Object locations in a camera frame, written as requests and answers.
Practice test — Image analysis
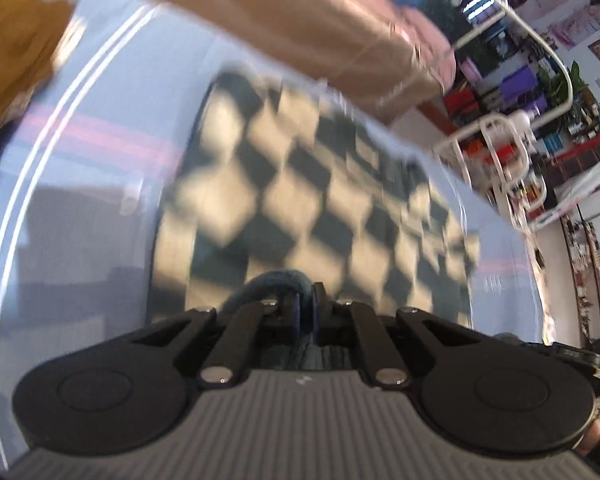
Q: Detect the brown folded garment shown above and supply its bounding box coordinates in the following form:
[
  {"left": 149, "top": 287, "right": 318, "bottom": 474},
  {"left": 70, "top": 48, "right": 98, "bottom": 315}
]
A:
[{"left": 0, "top": 0, "right": 81, "bottom": 157}]

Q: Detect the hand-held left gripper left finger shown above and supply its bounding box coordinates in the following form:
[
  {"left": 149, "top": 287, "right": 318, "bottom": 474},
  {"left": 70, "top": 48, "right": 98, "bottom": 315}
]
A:
[{"left": 130, "top": 292, "right": 301, "bottom": 387}]

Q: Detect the mauve bed cover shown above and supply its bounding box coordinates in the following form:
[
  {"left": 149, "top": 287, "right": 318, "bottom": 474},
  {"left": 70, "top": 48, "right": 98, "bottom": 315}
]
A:
[{"left": 287, "top": 0, "right": 457, "bottom": 88}]

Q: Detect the checkered knit sweater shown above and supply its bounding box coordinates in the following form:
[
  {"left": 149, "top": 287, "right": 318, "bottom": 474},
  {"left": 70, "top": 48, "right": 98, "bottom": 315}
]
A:
[{"left": 150, "top": 70, "right": 482, "bottom": 372}]

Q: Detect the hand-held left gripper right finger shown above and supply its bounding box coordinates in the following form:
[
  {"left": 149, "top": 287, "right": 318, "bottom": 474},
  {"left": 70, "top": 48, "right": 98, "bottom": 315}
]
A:
[{"left": 312, "top": 282, "right": 482, "bottom": 389}]

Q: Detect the brown massage bed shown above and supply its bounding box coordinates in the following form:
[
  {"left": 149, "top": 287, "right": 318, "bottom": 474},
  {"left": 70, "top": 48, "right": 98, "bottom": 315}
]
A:
[{"left": 124, "top": 0, "right": 457, "bottom": 125}]

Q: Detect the blue striped bedsheet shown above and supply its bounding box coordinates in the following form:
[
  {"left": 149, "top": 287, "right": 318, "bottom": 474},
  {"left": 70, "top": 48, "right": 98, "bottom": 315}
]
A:
[{"left": 0, "top": 0, "right": 548, "bottom": 463}]

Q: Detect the person's right forearm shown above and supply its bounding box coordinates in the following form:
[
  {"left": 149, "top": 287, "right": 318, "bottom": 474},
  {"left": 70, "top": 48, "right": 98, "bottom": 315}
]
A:
[{"left": 580, "top": 417, "right": 600, "bottom": 468}]

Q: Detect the white trolley cart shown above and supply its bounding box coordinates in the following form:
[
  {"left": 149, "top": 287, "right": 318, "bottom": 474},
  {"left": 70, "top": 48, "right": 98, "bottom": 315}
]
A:
[{"left": 432, "top": 0, "right": 577, "bottom": 233}]

